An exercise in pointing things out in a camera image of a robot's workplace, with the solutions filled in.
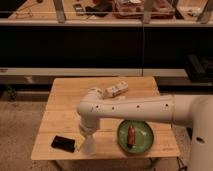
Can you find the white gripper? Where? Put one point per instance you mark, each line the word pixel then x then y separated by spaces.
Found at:
pixel 87 130

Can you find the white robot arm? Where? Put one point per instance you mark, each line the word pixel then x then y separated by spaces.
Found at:
pixel 195 111

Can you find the green ceramic bowl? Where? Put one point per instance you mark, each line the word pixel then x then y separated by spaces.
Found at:
pixel 144 137

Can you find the black phone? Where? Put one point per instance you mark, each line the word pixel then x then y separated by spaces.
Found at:
pixel 63 143

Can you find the wooden table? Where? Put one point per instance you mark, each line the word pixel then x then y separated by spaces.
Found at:
pixel 60 118

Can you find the red hot dog toy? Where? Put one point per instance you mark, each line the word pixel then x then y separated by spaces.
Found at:
pixel 131 136

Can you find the dark remote on shelf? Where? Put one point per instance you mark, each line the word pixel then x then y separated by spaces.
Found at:
pixel 78 9

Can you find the clear tray with items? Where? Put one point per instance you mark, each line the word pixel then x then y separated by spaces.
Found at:
pixel 161 9

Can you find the long wooden shelf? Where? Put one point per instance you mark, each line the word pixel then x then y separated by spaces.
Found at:
pixel 99 13

